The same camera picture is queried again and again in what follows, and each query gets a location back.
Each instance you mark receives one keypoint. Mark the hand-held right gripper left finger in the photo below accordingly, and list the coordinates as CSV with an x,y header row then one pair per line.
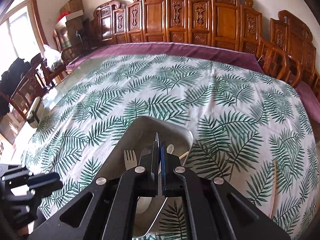
x,y
150,165

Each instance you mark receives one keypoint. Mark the white and red box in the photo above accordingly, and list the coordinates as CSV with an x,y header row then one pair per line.
x,y
68,18

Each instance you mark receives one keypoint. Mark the purple armchair cushion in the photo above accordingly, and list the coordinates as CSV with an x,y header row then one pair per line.
x,y
307,95

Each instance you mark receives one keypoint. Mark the brown cardboard box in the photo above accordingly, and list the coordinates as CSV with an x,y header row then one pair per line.
x,y
72,6

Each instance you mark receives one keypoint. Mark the pale fork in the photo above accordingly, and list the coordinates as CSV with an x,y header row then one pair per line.
x,y
130,161

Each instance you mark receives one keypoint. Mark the thin metal utensil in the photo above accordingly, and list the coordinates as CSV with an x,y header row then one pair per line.
x,y
157,138

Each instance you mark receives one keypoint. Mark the carved wooden sofa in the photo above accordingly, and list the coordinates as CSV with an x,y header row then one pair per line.
x,y
152,17

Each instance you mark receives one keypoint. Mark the carved wooden armchair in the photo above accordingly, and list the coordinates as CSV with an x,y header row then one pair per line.
x,y
295,37

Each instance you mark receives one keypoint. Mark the dark wooden chair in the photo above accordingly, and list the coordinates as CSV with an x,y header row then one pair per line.
x,y
30,87

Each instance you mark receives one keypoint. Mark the cream box with black band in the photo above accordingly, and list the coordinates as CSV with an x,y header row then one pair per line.
x,y
34,113

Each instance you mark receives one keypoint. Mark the purple sofa cushion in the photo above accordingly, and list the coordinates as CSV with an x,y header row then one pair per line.
x,y
175,51

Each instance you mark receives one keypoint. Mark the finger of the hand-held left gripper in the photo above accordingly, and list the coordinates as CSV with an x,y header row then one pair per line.
x,y
47,181

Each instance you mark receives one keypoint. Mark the black jacket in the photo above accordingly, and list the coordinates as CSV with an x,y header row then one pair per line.
x,y
12,80

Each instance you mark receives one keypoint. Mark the white spoon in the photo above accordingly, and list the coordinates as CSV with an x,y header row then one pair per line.
x,y
170,148

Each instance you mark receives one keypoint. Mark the wooden window frame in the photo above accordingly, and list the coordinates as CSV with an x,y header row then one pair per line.
x,y
37,22

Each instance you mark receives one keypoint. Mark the rectangular metal tray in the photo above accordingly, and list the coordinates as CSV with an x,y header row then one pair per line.
x,y
147,130

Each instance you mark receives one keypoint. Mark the clear plastic bag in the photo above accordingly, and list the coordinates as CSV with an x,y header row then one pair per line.
x,y
52,57

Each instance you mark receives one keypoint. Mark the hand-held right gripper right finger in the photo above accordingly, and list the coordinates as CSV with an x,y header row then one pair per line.
x,y
163,165

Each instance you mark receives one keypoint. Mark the leaf print tablecloth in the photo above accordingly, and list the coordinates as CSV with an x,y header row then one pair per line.
x,y
175,92

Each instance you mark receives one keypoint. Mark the wooden chopstick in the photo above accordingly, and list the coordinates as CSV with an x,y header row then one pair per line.
x,y
273,187
184,156

